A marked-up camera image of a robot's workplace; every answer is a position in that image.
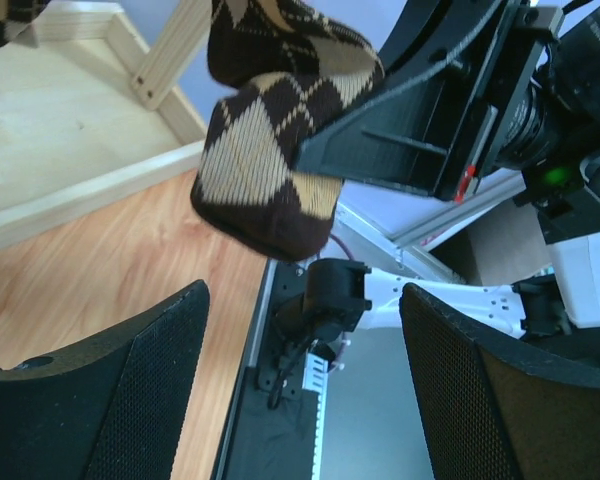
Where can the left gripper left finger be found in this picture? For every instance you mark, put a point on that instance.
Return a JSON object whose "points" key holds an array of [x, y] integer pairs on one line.
{"points": [[110, 406]]}

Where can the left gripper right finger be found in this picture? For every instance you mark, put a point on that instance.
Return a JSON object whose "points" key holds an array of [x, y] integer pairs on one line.
{"points": [[494, 407]]}

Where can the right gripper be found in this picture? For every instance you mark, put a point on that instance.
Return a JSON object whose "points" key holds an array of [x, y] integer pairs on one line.
{"points": [[438, 136]]}

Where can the brown argyle sock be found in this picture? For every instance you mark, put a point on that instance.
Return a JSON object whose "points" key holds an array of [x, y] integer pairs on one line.
{"points": [[292, 70], [17, 19]]}

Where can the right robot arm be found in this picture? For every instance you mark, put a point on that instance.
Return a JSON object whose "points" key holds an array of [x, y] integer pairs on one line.
{"points": [[562, 311]]}

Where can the wooden hanger rack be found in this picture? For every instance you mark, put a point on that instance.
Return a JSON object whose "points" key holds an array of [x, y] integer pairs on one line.
{"points": [[93, 113]]}

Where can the black cloth strip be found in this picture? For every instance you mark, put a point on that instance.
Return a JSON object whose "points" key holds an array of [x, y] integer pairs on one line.
{"points": [[273, 444]]}

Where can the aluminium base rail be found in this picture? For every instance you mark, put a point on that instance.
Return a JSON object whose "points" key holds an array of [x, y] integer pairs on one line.
{"points": [[305, 313]]}

